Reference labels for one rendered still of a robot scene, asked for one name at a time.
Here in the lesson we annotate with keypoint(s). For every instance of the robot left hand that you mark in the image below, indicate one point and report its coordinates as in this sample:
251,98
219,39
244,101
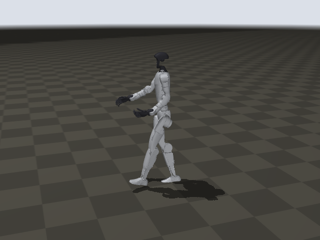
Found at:
142,113

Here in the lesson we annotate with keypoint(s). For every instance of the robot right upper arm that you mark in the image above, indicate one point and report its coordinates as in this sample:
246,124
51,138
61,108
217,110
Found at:
149,89

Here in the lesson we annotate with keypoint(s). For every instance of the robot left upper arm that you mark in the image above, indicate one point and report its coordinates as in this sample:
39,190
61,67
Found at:
164,79

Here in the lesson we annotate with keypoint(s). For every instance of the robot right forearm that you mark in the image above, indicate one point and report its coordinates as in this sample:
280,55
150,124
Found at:
138,95

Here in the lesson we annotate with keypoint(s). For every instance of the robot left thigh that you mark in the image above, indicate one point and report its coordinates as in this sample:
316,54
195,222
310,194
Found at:
158,131

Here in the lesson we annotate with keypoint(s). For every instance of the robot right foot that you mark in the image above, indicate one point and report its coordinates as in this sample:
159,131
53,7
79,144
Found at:
171,179

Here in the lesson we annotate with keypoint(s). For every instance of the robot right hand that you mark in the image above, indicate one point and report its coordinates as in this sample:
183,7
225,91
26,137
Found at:
123,99

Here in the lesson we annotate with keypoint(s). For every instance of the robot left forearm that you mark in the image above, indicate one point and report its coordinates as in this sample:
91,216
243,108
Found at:
161,104

